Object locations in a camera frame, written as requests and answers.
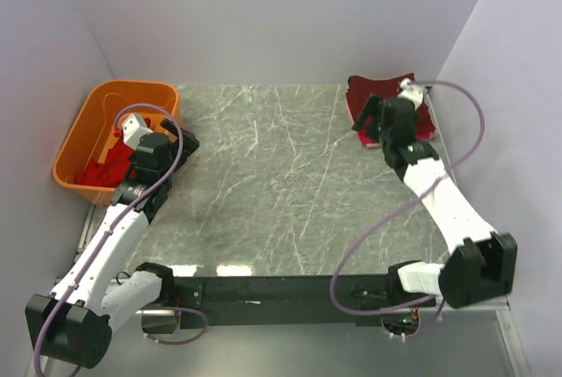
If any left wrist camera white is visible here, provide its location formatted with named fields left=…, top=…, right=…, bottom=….
left=113, top=113, right=152, bottom=149

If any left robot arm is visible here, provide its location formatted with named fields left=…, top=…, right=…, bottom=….
left=25, top=114, right=199, bottom=376

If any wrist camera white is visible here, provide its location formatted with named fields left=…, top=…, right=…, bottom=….
left=397, top=78, right=426, bottom=110
left=113, top=113, right=152, bottom=149

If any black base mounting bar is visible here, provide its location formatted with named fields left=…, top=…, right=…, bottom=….
left=122, top=273, right=440, bottom=337

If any bright red shirt in basket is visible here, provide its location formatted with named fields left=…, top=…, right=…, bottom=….
left=74, top=120, right=133, bottom=188

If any orange plastic basket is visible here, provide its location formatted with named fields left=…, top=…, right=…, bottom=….
left=52, top=80, right=183, bottom=206

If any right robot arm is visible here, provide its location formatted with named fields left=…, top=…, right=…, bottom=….
left=353, top=95, right=517, bottom=308

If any folded dark red shirt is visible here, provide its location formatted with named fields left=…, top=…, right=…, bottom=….
left=347, top=101, right=436, bottom=133

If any dark red t shirt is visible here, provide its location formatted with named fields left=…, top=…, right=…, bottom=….
left=346, top=73, right=415, bottom=121

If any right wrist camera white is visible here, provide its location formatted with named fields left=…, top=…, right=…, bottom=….
left=397, top=78, right=426, bottom=110

